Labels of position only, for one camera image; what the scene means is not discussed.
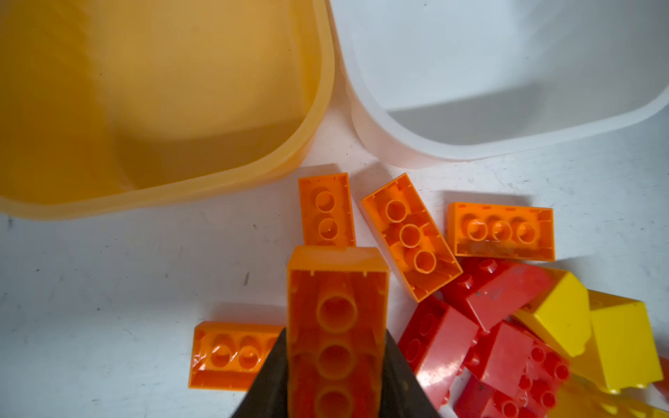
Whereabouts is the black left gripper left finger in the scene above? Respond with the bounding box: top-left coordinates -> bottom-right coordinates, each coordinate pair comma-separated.
232,329 -> 289,418

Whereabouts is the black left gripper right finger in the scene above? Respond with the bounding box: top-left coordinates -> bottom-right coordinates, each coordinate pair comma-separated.
383,331 -> 440,418

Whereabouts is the orange lego brick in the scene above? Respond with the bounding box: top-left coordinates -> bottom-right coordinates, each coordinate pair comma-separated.
298,173 -> 356,247
445,202 -> 556,262
287,246 -> 390,417

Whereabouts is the orange lego brick near arm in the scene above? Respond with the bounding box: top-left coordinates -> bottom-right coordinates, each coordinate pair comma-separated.
188,322 -> 282,392

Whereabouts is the red lego brick pile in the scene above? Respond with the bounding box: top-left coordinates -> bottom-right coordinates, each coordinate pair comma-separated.
440,258 -> 553,332

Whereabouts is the orange lego brick upturned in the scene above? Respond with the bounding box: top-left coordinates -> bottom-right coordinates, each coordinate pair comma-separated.
359,174 -> 463,303

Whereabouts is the yellow lego brick pile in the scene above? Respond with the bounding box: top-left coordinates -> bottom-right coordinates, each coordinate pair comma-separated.
514,268 -> 592,358

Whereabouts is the yellow lego brick large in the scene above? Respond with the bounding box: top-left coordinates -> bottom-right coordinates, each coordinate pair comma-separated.
570,290 -> 664,394

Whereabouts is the white plastic container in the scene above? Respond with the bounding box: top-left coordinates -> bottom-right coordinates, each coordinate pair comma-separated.
330,1 -> 668,168

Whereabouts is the yellow plastic container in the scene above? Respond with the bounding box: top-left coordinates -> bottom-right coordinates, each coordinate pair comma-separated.
1,1 -> 336,219

